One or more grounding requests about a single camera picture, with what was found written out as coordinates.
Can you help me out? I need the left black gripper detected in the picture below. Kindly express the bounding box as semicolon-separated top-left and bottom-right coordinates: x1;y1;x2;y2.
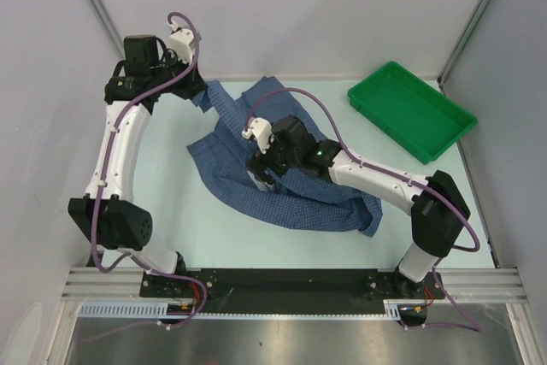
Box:
150;50;208;101

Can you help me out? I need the blue checkered long sleeve shirt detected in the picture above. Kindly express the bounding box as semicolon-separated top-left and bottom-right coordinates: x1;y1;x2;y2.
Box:
187;77;383;237

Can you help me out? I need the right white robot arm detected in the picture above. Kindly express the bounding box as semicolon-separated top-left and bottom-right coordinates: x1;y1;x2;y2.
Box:
242;115;470;297

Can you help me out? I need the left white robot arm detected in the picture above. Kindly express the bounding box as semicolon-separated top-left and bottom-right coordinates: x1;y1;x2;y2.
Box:
68;28;207;297

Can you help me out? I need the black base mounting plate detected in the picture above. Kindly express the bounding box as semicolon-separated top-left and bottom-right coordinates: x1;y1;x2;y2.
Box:
140;268;445;317

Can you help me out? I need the green plastic tray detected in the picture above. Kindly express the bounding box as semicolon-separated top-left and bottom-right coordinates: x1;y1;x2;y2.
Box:
347;62;478;165

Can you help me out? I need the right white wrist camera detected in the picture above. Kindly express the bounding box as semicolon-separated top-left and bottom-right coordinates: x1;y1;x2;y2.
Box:
242;117;273;154

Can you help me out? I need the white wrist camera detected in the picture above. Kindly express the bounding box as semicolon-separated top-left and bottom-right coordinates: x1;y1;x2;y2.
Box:
242;117;273;154
169;25;201;65

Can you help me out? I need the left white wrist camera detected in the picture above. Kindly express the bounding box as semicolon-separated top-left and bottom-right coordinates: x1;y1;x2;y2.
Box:
169;25;201;65

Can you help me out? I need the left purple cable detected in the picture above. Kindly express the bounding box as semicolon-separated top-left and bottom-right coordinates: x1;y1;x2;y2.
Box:
80;12;209;343

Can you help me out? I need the grey slotted cable duct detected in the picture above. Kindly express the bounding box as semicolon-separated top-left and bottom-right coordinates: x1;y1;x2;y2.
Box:
79;298;428;322

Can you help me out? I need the aluminium frame rail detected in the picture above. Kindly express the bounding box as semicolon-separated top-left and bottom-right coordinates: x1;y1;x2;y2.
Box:
62;268;527;303

